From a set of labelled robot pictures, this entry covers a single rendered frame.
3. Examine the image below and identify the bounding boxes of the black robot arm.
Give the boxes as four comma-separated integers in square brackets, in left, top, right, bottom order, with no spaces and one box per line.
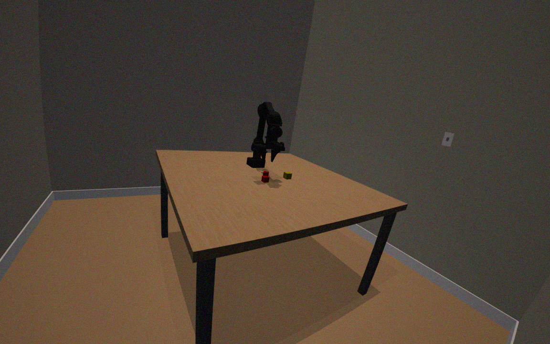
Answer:
[251,102,284,160]

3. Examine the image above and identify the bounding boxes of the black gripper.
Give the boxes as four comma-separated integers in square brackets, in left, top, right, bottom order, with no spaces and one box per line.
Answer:
[254,135,280,162]

